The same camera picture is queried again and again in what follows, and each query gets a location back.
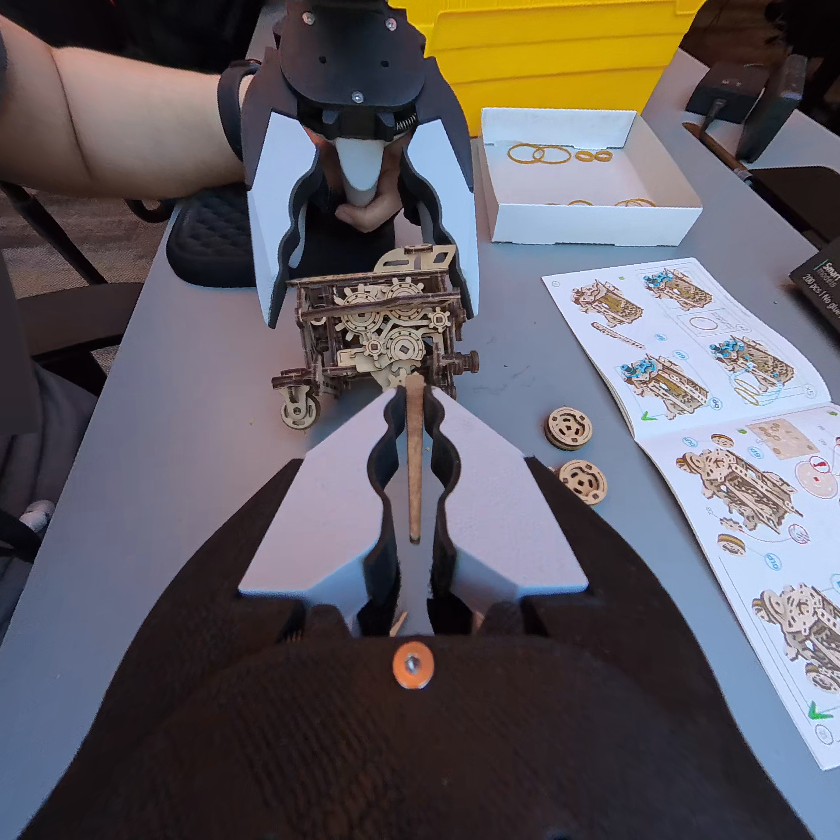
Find black quilted cushion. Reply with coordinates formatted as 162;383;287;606
166;182;408;290

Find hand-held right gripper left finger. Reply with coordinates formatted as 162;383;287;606
238;386;404;636

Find person's left hand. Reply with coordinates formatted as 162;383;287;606
335;141;404;234

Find stacked yellow plastic bins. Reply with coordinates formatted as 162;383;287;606
387;0;708;135

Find wooden mechanical gear model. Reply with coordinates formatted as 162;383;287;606
271;243;481;432

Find black upright stand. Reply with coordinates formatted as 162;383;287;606
735;54;808;165

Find thin wooden stick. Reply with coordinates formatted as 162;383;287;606
405;373;426;544

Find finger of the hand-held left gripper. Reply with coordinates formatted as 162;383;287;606
246;108;329;329
399;118;480;319

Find black office chair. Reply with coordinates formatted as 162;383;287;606
0;180;173;395

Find white cardboard box tray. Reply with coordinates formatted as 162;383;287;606
479;107;703;247

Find brown handled tool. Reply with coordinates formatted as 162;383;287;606
682;121;756;186

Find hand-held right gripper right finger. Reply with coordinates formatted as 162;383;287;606
423;386;589;636

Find black strap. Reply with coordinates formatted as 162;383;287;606
0;508;43;562

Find illustrated instruction booklet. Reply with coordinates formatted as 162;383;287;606
541;257;840;772

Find black block device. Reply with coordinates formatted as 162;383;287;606
686;62;769;126

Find round wooden wheel disc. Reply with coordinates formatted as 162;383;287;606
545;406;593;452
558;459;608;506

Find black cardboard product box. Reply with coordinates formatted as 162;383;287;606
787;238;840;332

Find person's grey clothing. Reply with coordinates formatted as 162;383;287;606
0;249;101;631

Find group of yellow rubber bands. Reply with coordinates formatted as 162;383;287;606
507;142;658;208

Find person's left forearm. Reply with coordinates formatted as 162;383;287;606
0;13;249;201

